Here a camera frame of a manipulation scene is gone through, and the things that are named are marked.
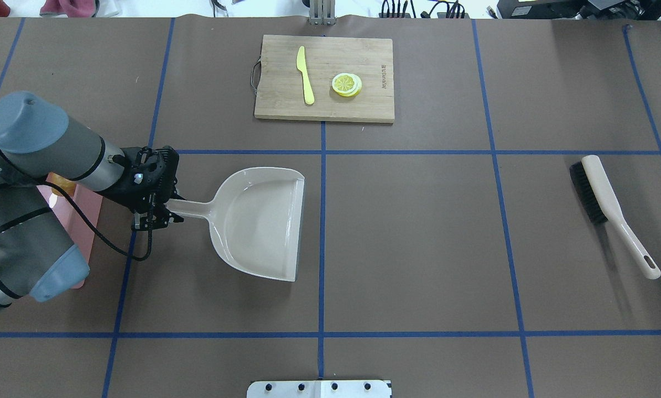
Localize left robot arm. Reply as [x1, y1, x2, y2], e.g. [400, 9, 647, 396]
[0, 91, 183, 311]

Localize toy brown potato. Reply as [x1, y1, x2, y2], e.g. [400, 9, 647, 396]
[47, 173, 77, 197]

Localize toy lemon slice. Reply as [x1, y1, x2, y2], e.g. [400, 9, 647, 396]
[331, 72, 363, 97]

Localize yellow plastic toy knife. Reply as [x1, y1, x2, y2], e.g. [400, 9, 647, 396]
[295, 46, 315, 106]

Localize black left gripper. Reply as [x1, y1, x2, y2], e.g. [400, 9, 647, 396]
[105, 146, 184, 231]

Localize wooden cutting board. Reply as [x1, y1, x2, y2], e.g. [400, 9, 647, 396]
[254, 34, 395, 124]

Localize white hand brush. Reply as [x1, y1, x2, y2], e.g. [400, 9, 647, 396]
[569, 155, 661, 280]

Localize pink plastic bin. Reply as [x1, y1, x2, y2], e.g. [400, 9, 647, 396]
[0, 127, 105, 290]

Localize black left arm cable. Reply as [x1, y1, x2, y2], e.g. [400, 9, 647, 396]
[0, 180, 154, 294]

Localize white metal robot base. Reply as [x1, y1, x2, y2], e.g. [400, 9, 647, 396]
[246, 379, 393, 397]

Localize white plastic dustpan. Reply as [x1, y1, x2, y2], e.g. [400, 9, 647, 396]
[168, 167, 305, 282]

